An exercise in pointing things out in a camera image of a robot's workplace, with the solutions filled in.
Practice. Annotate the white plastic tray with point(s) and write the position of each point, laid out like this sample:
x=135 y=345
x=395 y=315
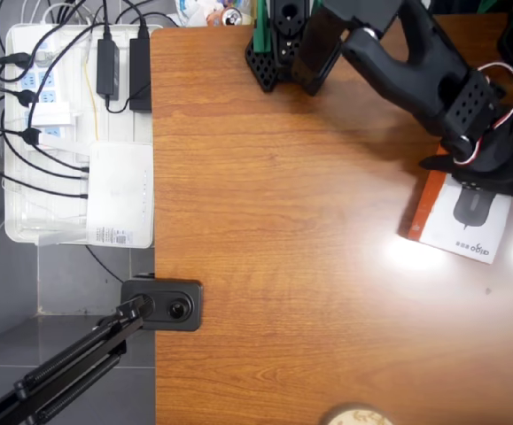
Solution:
x=74 y=128

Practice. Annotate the printed plastic bag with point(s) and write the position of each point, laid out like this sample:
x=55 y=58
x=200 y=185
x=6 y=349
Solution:
x=194 y=11

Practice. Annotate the green table clamp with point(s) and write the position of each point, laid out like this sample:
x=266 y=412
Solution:
x=262 y=26
x=486 y=5

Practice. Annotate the white router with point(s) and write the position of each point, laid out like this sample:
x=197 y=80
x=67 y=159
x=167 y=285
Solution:
x=118 y=195

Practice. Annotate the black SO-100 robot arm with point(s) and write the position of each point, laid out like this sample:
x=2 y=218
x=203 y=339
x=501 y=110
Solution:
x=393 y=75

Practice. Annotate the small black power adapter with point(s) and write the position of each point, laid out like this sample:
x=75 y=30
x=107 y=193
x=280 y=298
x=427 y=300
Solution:
x=107 y=66

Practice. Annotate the drink can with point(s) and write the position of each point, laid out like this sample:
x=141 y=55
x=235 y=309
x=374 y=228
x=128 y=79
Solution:
x=231 y=17

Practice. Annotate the orange white mouse box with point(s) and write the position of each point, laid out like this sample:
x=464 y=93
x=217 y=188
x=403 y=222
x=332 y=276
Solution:
x=460 y=230

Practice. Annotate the black boom clamp base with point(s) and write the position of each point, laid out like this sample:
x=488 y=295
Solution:
x=176 y=305

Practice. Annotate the round wooden coaster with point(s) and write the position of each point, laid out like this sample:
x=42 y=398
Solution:
x=358 y=416

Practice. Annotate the white power strip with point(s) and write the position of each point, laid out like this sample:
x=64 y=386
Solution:
x=39 y=84

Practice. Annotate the white charger plug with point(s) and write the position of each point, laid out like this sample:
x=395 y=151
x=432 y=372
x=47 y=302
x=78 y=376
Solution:
x=52 y=113

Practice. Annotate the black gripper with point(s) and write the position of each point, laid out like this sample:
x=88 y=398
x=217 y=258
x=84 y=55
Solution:
x=482 y=181

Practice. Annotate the large black power adapter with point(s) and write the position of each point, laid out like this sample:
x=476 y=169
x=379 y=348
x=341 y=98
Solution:
x=140 y=75

